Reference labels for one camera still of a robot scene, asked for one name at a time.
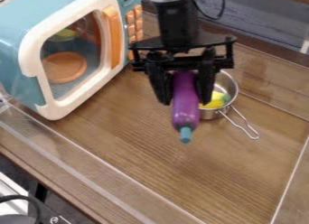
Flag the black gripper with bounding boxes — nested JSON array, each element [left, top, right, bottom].
[[129, 0, 236, 106]]

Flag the purple toy eggplant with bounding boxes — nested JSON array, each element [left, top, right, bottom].
[[172, 71, 199, 144]]

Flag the yellow toy banana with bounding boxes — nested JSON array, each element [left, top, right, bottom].
[[199, 90, 229, 108]]

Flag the orange microwave turntable plate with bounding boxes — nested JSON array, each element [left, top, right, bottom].
[[42, 51, 86, 83]]

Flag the blue toy microwave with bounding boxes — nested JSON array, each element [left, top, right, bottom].
[[0, 0, 143, 120]]

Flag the clear acrylic barrier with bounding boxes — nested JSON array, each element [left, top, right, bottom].
[[0, 95, 204, 224]]

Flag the silver pot with handle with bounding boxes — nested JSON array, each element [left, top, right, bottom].
[[199, 71, 259, 140]]

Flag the black cable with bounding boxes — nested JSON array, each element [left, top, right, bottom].
[[191, 0, 227, 21]]

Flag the black device with cable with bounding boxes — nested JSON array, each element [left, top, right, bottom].
[[0, 194, 72, 224]]

